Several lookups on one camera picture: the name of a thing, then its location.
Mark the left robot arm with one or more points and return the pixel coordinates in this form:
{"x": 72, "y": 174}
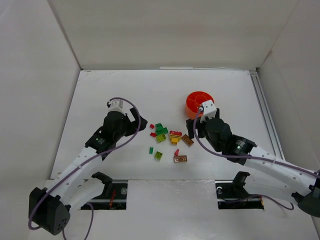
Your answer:
{"x": 50, "y": 208}

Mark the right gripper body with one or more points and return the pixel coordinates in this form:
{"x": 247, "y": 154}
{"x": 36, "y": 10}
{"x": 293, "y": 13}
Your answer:
{"x": 196, "y": 126}

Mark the red curved lego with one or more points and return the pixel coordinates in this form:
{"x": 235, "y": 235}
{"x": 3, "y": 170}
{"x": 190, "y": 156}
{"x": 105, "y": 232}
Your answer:
{"x": 153, "y": 134}

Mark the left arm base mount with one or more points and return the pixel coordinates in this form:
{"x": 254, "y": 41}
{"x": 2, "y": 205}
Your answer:
{"x": 113, "y": 196}

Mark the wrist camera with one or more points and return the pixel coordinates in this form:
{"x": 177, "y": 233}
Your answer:
{"x": 208, "y": 110}
{"x": 115, "y": 105}

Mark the red yellow striped lego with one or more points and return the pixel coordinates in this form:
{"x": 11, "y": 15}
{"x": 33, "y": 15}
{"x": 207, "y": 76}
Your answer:
{"x": 175, "y": 137}

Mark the orange round divided container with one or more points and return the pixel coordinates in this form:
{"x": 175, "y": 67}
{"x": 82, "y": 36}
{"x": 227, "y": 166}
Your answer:
{"x": 194, "y": 100}

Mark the lime green small lego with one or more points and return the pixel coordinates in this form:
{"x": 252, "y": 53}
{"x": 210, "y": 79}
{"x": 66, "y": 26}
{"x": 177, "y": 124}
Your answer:
{"x": 158, "y": 155}

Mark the dark green long lego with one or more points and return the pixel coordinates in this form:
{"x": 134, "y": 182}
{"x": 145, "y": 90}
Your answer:
{"x": 161, "y": 131}

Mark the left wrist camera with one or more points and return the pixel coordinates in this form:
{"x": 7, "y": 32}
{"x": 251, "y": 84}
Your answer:
{"x": 115, "y": 105}

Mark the brown lego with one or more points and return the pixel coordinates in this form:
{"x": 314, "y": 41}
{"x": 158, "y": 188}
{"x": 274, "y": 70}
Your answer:
{"x": 180, "y": 159}
{"x": 189, "y": 142}

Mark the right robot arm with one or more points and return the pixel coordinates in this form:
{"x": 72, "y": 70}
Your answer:
{"x": 286, "y": 181}

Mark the lime green large lego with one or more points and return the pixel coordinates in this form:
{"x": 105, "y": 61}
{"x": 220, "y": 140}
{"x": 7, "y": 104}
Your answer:
{"x": 161, "y": 138}

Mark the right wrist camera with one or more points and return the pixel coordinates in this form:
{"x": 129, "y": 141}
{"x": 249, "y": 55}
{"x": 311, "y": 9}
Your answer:
{"x": 208, "y": 110}

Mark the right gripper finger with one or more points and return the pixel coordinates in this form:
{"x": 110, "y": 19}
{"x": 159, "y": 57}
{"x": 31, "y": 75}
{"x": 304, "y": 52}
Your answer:
{"x": 217, "y": 114}
{"x": 189, "y": 126}

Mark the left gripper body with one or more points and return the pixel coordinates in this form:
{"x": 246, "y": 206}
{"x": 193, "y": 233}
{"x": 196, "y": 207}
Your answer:
{"x": 135, "y": 121}

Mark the small green curved lego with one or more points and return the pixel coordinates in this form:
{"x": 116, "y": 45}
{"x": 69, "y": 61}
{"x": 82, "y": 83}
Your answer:
{"x": 151, "y": 150}

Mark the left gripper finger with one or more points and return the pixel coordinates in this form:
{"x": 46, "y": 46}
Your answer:
{"x": 139, "y": 123}
{"x": 134, "y": 113}

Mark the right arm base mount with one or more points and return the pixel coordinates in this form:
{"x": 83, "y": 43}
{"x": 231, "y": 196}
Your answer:
{"x": 231, "y": 194}

